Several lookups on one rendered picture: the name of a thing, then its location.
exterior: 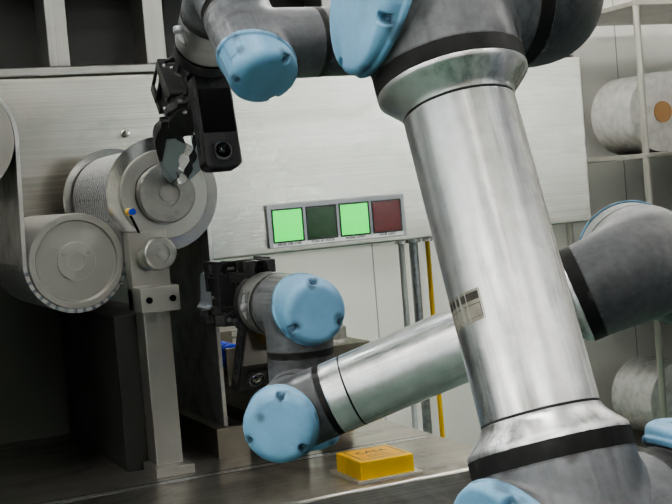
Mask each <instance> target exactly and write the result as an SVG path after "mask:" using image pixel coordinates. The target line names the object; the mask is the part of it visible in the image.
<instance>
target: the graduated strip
mask: <svg viewBox="0 0 672 504"><path fill-rule="evenodd" d="M424 438H430V436H427V435H418V436H412V437H407V438H401V439H395V440H390V441H384V442H379V443H373V444H367V445H362V446H356V447H350V448H345V449H339V450H333V451H328V452H322V453H316V454H311V455H305V456H303V457H301V458H298V459H296V460H294V461H291V462H295V461H301V460H306V459H312V458H318V457H323V456H329V455H334V454H337V453H339V452H345V451H351V450H356V449H362V448H367V447H373V446H379V445H384V444H387V445H390V444H396V443H402V442H407V441H413V440H418V439H424ZM278 464H284V463H274V462H266V463H260V464H254V465H249V466H243V467H237V468H232V469H226V470H220V471H215V472H209V473H203V474H198V475H192V476H186V477H181V478H175V479H170V480H164V481H158V482H153V483H147V484H141V485H136V486H130V487H124V488H119V489H113V490H107V491H102V492H96V493H90V494H85V495H79V496H74V497H68V498H62V499H57V500H51V501H45V502H40V503H34V504H60V503H66V502H71V501H77V500H82V499H88V498H94V497H99V496H105V495H110V494H116V493H122V492H127V491H133V490H138V489H144V488H150V487H155V486H161V485H166V484H172V483H178V482H183V481H189V480H194V479H200V478H206V477H211V476H217V475H222V474H228V473H234V472H239V471H245V470H250V469H256V468H262V467H267V466H273V465H278Z"/></svg>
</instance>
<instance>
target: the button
mask: <svg viewBox="0 0 672 504"><path fill-rule="evenodd" d="M336 459H337V471H339V472H342V473H344V474H347V475H349V476H351V477H354V478H356V479H358V480H361V481H362V480H368V479H373V478H378V477H384V476H389V475H394V474H399V473H405V472H410V471H414V460H413V454H412V453H410V452H407V451H404V450H402V449H399V448H396V447H393V446H390V445H387V444H384V445H379V446H373V447H367V448H362V449H356V450H351V451H345V452H339V453H337V454H336Z"/></svg>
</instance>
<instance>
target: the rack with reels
mask: <svg viewBox="0 0 672 504"><path fill-rule="evenodd" d="M658 24H672V0H632V1H630V2H626V3H622V4H618V5H615V6H611V7H607V8H604V9H602V13H601V16H600V18H599V21H598V23H597V26H621V25H633V27H634V41H635V56H636V70H637V75H636V76H631V77H625V78H620V79H615V80H612V81H610V82H608V83H606V84H605V85H604V86H603V87H602V88H601V89H600V90H599V91H598V93H597V94H596V96H595V99H594V101H593V105H592V110H591V122H592V127H593V131H594V133H595V136H596V137H597V139H598V141H599V142H600V143H601V145H602V146H603V147H604V148H605V149H607V150H608V151H610V152H611V153H614V154H617V155H618V156H607V157H596V158H587V163H595V162H608V161H620V160H632V159H643V172H644V186H645V201H646V202H647V203H650V204H652V205H653V197H652V183H651V168H650V158H657V157H669V156H672V151H671V150H672V74H670V73H667V72H653V73H647V74H644V66H643V51H642V37H641V25H658ZM566 230H567V244H568V246H569V245H571V244H573V243H574V238H573V224H572V223H566ZM654 331H655V346H656V357H649V356H638V357H634V358H632V359H630V360H629V361H627V362H626V363H625V364H624V365H623V366H622V367H621V368H620V369H619V371H618V372H617V374H616V376H615V379H614V382H613V385H612V404H613V408H614V411H615V413H617V414H619V415H620V416H622V417H624V418H625V419H627V420H629V423H630V425H631V428H632V432H633V435H634V439H635V442H636V446H637V449H638V450H642V449H645V444H644V443H642V436H643V435H644V434H645V426H646V424H647V423H649V422H651V421H652V420H655V419H661V418H672V360H670V359H664V358H663V343H662V328H661V321H657V320H654Z"/></svg>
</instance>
